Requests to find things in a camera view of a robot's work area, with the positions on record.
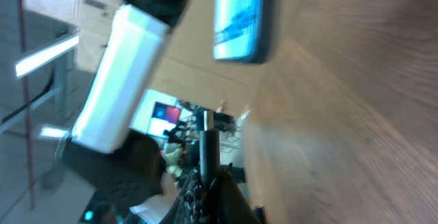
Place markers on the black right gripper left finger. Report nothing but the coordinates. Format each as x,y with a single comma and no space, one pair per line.
188,207

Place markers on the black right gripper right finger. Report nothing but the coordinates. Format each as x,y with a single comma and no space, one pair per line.
227,203

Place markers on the Samsung Galaxy smartphone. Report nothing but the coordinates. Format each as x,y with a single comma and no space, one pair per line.
238,26

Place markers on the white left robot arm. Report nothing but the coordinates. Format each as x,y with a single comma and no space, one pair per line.
122,164

